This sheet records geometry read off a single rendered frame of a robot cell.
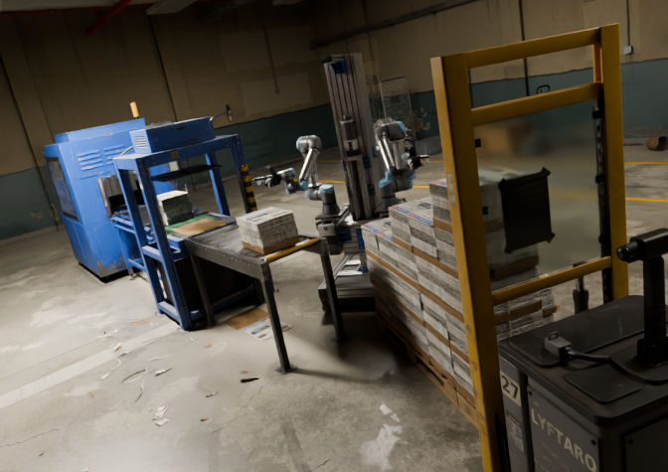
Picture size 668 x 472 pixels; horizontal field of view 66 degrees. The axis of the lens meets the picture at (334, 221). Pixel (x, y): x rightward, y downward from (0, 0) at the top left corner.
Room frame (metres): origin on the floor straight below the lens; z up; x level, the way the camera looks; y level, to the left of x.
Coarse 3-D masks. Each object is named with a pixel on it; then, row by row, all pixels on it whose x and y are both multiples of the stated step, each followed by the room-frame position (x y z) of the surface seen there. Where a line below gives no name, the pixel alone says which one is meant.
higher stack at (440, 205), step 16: (432, 192) 2.40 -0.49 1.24; (432, 208) 2.42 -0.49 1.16; (448, 208) 2.28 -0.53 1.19; (448, 240) 2.30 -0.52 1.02; (448, 256) 2.33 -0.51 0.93; (448, 288) 2.37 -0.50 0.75; (448, 304) 2.39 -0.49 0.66; (512, 304) 2.22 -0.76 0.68; (528, 304) 2.24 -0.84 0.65; (448, 320) 2.42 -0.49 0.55; (512, 320) 2.22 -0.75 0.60; (528, 320) 2.24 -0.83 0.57; (464, 336) 2.26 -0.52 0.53; (464, 352) 2.29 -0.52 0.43; (464, 368) 2.31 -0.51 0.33; (464, 384) 2.33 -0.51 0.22; (464, 400) 2.35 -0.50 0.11
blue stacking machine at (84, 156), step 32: (96, 128) 6.33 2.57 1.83; (128, 128) 6.54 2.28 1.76; (64, 160) 5.99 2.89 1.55; (96, 160) 6.17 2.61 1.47; (64, 192) 7.01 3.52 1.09; (96, 192) 6.12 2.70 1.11; (160, 192) 6.54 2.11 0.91; (96, 224) 6.06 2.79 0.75; (96, 256) 6.00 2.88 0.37; (128, 256) 6.19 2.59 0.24
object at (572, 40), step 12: (552, 36) 1.92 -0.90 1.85; (564, 36) 1.93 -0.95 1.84; (576, 36) 1.94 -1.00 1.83; (588, 36) 1.96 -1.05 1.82; (492, 48) 1.85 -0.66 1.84; (504, 48) 1.86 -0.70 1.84; (516, 48) 1.88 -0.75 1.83; (528, 48) 1.89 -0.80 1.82; (540, 48) 1.90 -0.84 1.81; (552, 48) 1.92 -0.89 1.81; (564, 48) 1.93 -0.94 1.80; (468, 60) 1.83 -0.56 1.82; (480, 60) 1.84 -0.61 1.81; (492, 60) 1.85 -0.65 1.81; (504, 60) 1.86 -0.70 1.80
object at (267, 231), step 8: (264, 216) 3.53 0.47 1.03; (272, 216) 3.47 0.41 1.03; (280, 216) 3.43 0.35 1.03; (288, 216) 3.46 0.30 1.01; (256, 224) 3.35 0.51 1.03; (264, 224) 3.37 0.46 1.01; (272, 224) 3.39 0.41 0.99; (280, 224) 3.42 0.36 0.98; (288, 224) 3.45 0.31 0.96; (256, 232) 3.37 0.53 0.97; (264, 232) 3.36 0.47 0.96; (272, 232) 3.38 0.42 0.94; (280, 232) 3.41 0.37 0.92; (288, 232) 3.44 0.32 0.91; (296, 232) 3.47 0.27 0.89; (256, 240) 3.41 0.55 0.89; (264, 240) 3.35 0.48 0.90; (272, 240) 3.37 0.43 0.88; (280, 240) 3.40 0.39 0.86
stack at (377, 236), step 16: (368, 224) 3.54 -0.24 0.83; (384, 224) 3.46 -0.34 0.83; (368, 240) 3.45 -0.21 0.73; (384, 240) 3.15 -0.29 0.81; (368, 256) 3.51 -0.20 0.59; (384, 256) 3.20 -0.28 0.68; (400, 256) 2.94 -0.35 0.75; (416, 256) 2.72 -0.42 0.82; (384, 272) 3.23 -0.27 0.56; (416, 272) 2.74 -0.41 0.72; (432, 272) 2.53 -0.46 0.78; (400, 288) 3.00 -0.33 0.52; (432, 288) 2.55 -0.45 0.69; (384, 304) 3.38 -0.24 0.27; (416, 304) 2.78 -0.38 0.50; (432, 304) 2.57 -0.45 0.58; (384, 320) 3.43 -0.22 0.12; (400, 320) 3.10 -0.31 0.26; (416, 320) 2.84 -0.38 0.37; (432, 320) 2.60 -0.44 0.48; (400, 336) 3.15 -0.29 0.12; (416, 336) 2.89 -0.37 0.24; (432, 336) 2.64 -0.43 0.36; (448, 336) 2.45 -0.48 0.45; (416, 352) 2.90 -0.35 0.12; (432, 352) 2.67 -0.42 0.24; (448, 352) 2.46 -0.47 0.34; (432, 368) 2.70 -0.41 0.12; (448, 368) 2.49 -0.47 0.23; (448, 384) 2.51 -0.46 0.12
